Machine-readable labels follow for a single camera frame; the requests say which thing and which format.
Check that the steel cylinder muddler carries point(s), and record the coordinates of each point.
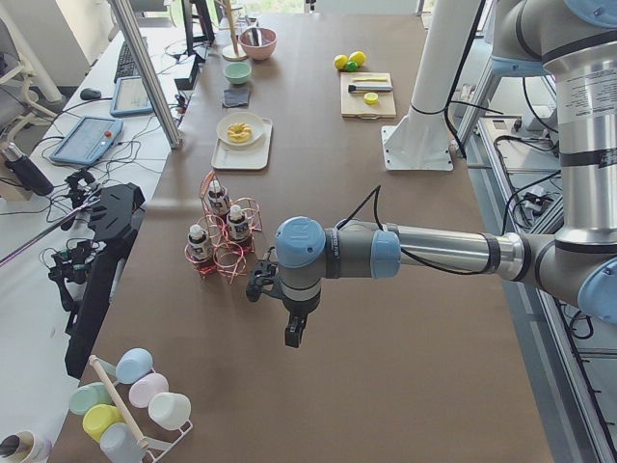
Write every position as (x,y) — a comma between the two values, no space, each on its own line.
(369,87)

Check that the pink cup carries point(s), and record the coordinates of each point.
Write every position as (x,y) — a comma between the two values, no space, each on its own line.
(145,389)

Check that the wooden cutting board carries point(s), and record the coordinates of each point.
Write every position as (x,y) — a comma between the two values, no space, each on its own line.
(352,105)

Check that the lemon half slice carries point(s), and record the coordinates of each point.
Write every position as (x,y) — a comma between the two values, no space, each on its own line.
(371,98)

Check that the yellow plastic knife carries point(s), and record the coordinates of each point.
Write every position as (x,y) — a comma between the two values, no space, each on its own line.
(370,78)

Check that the green lime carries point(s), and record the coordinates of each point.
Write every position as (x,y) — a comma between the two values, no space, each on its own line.
(351,66)

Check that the grey blue cup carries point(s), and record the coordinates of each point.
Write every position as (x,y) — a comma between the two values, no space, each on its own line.
(120,446)

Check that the yellow lemon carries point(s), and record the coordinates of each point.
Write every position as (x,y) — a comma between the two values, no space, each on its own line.
(358,57)
(340,61)

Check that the black computer mouse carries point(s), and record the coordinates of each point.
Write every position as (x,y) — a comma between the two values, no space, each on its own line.
(89,94)

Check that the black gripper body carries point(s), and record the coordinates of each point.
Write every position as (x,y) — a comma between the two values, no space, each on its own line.
(298,314)

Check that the wooden mug tree stand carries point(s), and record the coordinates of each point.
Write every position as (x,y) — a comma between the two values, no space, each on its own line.
(233,51)

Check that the light blue cup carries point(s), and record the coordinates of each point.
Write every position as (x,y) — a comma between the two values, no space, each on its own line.
(134,364)

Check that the mint green bowl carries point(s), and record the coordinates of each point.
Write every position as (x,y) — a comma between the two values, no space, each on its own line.
(238,73)

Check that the blue teach pendant tablet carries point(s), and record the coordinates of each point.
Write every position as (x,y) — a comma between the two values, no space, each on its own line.
(88,141)

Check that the pink bowl with cubes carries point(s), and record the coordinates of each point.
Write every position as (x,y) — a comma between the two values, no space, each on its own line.
(259,43)

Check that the glazed ring donut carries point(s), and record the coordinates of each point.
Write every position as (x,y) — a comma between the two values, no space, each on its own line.
(239,133)

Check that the white wire cup rack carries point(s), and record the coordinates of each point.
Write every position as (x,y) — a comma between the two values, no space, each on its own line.
(160,441)

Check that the green cup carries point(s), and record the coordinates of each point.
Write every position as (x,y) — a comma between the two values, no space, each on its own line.
(87,396)

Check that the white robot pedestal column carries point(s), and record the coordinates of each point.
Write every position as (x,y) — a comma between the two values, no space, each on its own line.
(421,140)

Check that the white cup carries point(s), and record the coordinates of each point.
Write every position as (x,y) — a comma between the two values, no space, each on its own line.
(170,410)

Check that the copper wire bottle rack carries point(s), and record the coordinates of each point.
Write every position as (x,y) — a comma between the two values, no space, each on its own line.
(224,256)

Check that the grey folded cloth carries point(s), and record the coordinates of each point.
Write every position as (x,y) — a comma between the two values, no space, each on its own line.
(236,97)

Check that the white rectangular tray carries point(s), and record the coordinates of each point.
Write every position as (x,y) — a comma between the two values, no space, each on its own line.
(254,157)

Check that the white round plate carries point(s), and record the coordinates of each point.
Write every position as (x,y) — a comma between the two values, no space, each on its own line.
(256,122)

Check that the black water bottle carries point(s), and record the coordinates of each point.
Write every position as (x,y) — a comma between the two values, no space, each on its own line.
(28,174)

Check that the yellow cup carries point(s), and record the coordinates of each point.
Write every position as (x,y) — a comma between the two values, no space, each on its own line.
(99,418)

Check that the black keyboard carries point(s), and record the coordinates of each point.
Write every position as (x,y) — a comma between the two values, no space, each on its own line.
(126,65)

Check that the aluminium frame post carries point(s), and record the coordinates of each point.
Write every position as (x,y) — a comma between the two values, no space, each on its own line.
(132,36)

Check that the wooden rack handle stick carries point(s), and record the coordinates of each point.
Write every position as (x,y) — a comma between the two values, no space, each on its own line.
(104,378)

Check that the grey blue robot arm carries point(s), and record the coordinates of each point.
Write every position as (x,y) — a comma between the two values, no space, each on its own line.
(575,42)

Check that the tea bottle white cap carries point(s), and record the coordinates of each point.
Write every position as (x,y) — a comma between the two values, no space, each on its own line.
(238,227)

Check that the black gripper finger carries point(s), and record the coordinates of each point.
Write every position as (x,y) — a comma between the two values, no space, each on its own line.
(294,330)

